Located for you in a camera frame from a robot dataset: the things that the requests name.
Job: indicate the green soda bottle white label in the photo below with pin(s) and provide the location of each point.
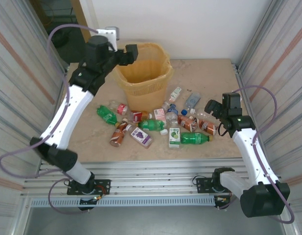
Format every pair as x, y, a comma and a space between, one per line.
150, 124

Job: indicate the small clear crushed bottle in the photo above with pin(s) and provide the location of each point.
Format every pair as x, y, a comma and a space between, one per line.
165, 105

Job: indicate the wooden door frame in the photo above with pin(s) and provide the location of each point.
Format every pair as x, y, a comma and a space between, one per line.
79, 14

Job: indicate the small bottle green white label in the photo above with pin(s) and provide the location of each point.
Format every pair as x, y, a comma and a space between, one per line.
176, 92

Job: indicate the yellow plastic bin liner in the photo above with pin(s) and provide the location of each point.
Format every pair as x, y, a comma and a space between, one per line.
169, 71

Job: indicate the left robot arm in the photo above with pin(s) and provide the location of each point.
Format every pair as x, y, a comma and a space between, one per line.
67, 115

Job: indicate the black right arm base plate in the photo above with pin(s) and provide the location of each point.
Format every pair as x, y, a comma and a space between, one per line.
202, 183

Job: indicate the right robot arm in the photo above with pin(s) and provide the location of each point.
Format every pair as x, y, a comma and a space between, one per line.
253, 156

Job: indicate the green soda bottle yellow cap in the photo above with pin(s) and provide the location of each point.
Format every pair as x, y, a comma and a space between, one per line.
194, 138

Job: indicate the square bottle pink label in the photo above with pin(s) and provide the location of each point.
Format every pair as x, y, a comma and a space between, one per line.
159, 113

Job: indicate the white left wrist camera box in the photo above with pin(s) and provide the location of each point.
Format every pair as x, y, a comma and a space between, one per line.
106, 34

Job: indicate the clear bottle grey label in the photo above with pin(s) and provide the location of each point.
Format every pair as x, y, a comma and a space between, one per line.
192, 99

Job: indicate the crushed green plastic bottle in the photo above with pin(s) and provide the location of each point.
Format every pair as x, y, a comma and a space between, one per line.
106, 115

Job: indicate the aluminium rail frame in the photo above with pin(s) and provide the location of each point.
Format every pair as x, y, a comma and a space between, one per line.
153, 171

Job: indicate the lime label juice bottle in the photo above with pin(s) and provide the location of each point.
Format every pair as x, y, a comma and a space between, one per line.
174, 138

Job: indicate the crushed clear bottle white cap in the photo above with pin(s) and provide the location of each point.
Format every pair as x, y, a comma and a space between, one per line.
202, 114

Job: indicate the dark coiled object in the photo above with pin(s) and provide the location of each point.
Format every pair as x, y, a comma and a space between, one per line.
60, 40

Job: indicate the amber tea bottle red label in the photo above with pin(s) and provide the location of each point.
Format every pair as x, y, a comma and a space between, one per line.
137, 116

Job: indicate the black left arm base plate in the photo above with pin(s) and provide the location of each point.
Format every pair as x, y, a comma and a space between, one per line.
104, 183

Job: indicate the purple grape label bottle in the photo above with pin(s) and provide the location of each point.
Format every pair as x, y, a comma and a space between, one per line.
140, 135

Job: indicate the clear bottle red label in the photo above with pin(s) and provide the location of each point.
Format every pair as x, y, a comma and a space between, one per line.
121, 109

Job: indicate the orange plastic waste bin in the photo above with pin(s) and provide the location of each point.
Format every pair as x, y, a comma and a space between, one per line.
146, 98

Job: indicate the clear water bottle blue label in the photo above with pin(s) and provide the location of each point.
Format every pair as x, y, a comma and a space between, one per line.
171, 116

